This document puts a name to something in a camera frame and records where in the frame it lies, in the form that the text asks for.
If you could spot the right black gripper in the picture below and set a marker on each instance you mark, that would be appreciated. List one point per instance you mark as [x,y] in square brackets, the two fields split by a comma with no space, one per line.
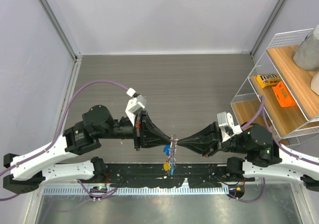
[206,142]

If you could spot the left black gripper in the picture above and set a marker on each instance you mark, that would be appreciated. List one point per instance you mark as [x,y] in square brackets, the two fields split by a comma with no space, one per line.
[146,134]

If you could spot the large silver keyring with keys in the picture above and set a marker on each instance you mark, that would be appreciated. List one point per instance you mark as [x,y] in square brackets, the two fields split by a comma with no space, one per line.
[170,152]

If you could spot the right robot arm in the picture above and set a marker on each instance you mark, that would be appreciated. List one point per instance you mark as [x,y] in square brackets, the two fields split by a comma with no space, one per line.
[263,156]

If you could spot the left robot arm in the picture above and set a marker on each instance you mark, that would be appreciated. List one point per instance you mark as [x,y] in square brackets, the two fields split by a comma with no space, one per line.
[28,171]

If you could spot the yellow candy bag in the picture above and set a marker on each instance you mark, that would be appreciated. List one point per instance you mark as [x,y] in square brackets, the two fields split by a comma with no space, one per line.
[268,79]

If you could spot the orange candy box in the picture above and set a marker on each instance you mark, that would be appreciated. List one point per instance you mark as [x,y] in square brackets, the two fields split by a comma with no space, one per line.
[283,95]

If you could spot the white rounded object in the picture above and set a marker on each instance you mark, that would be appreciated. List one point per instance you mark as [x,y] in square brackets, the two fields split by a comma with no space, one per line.
[315,83]

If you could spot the grey stone-like object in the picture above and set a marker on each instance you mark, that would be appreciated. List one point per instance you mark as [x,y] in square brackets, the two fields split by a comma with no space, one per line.
[307,53]

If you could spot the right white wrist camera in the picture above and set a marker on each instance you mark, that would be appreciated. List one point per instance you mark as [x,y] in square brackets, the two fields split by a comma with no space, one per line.
[227,126]

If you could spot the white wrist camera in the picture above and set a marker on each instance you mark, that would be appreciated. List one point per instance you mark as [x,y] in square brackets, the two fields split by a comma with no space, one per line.
[136,104]
[227,126]

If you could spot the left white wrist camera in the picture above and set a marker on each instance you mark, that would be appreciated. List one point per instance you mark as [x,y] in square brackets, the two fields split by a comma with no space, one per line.
[136,104]

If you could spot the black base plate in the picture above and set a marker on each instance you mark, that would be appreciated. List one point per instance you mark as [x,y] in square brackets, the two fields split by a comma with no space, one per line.
[135,175]

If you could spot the white slotted cable duct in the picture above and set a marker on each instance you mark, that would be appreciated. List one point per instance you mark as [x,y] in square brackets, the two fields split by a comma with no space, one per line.
[183,190]

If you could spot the white wire shelf rack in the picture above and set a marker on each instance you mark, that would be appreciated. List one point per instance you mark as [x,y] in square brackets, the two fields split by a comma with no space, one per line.
[291,107]

